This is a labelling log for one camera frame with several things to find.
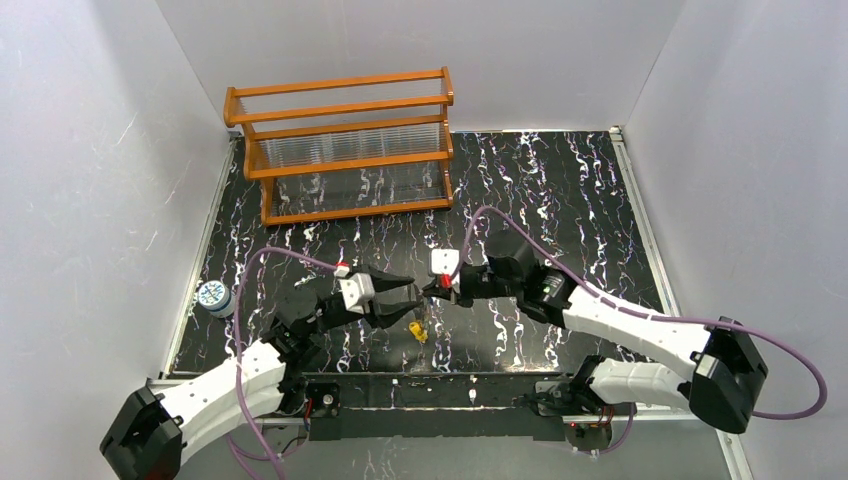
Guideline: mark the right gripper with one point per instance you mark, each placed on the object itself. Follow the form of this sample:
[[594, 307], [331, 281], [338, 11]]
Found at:
[[468, 288]]

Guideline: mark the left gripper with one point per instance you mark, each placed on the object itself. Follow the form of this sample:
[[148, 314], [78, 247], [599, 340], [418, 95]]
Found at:
[[346, 317]]

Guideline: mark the yellow key tag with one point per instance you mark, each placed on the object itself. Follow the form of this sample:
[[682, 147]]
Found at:
[[419, 331]]

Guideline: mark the silver keyring holder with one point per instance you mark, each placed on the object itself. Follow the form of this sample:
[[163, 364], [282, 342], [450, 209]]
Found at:
[[423, 312]]

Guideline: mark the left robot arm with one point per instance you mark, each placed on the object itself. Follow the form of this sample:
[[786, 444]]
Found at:
[[155, 433]]

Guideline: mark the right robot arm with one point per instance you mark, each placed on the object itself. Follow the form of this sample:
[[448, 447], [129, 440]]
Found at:
[[714, 372]]

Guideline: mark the orange wooden shelf rack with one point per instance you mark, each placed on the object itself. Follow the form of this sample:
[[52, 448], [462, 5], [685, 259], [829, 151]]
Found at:
[[347, 147]]

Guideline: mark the blue white tape roll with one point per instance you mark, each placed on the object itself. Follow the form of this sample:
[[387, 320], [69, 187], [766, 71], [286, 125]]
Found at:
[[216, 298]]

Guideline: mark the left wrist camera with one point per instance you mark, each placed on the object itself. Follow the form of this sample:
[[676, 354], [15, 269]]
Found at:
[[357, 289]]

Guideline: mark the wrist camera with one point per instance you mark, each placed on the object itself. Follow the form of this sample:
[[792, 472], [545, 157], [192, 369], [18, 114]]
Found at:
[[357, 289], [443, 267]]

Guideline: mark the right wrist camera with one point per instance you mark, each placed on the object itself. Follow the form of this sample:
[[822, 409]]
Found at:
[[443, 267]]

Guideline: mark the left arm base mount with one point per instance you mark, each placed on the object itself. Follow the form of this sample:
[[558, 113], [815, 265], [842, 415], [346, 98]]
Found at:
[[311, 397]]

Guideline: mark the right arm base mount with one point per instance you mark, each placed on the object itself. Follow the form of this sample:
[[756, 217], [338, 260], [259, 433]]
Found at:
[[562, 398]]

